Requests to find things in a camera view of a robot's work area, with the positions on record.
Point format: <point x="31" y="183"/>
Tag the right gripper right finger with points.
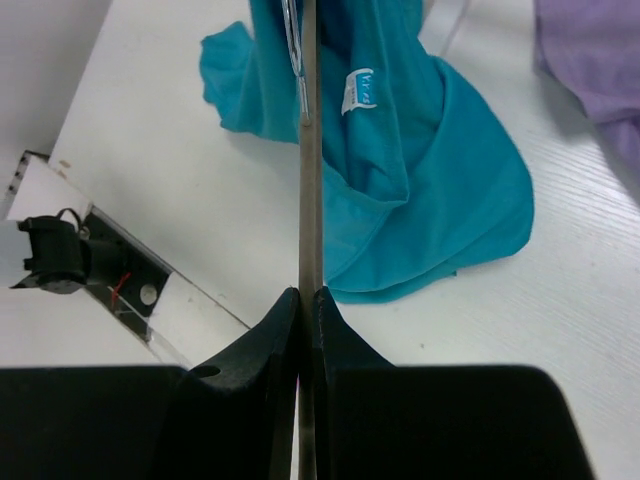
<point x="375" y="420"/>

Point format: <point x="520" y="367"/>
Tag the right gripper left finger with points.
<point x="230" y="417"/>

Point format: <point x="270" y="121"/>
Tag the teal t shirt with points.
<point x="420" y="179"/>

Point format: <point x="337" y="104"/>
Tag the grey metal hanger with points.
<point x="302" y="28"/>

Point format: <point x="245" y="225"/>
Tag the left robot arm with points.
<point x="44" y="252"/>

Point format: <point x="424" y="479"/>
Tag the purple t shirt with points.
<point x="592" y="49"/>

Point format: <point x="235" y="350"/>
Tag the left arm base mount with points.
<point x="140" y="275"/>

